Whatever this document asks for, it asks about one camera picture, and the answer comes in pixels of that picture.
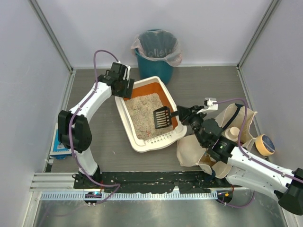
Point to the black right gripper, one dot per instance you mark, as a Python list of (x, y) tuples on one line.
[(185, 114)]

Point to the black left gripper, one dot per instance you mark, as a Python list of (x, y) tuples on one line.
[(128, 88)]

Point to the black litter scoop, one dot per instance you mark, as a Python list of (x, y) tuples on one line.
[(163, 117)]

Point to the white orange litter box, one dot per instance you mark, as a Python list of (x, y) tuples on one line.
[(145, 87)]

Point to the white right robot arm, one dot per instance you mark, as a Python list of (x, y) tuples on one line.
[(221, 147)]

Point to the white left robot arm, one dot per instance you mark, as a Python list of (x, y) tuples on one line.
[(73, 125)]

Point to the cat litter sand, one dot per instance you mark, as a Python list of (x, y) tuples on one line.
[(141, 111)]

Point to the blue white box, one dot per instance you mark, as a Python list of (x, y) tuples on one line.
[(58, 150)]

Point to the teal trash bin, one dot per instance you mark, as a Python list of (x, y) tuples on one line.
[(154, 68)]

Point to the clear plastic bin liner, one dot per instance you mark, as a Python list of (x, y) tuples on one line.
[(158, 45)]

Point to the beige canvas tote bag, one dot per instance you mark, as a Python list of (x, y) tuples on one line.
[(190, 153)]

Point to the masking tape roll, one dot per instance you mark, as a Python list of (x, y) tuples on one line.
[(264, 145)]

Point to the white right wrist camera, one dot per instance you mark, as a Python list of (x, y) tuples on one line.
[(210, 105)]

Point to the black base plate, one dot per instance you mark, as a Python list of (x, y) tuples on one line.
[(163, 182)]

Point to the white slotted cable duct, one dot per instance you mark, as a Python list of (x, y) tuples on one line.
[(94, 196)]

